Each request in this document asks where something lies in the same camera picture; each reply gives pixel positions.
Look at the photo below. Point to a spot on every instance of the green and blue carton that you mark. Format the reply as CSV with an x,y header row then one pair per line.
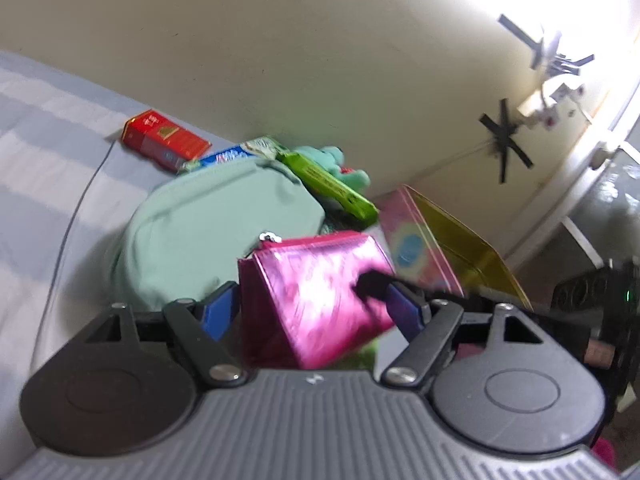
x,y
225,156

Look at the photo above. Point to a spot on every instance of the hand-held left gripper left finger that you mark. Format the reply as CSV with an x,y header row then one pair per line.
x,y
218,310

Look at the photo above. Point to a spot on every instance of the teal plush toy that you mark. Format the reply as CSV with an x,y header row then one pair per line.
x,y
331,156

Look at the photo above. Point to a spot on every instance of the white window frame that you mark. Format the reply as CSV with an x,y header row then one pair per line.
x,y
575,170

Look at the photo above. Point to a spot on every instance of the black tape cross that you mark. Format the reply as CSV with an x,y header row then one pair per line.
x,y
502,130
580,62

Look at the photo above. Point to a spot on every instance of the white wall adapter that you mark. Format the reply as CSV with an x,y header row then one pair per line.
x,y
531,107

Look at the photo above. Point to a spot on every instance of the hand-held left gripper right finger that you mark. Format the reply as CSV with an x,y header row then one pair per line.
x,y
400,307

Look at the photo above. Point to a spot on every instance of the mint green pouch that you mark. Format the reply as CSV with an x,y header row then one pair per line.
x,y
210,230

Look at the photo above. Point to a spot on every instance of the pink tin box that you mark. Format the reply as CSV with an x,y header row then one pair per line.
x,y
415,255

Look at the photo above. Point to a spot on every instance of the shiny pink pouch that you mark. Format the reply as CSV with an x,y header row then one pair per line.
x,y
300,300

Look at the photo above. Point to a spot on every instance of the green snack packet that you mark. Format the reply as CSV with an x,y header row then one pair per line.
x,y
325,186

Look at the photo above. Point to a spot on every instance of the red box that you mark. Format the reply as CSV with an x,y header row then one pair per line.
x,y
160,136

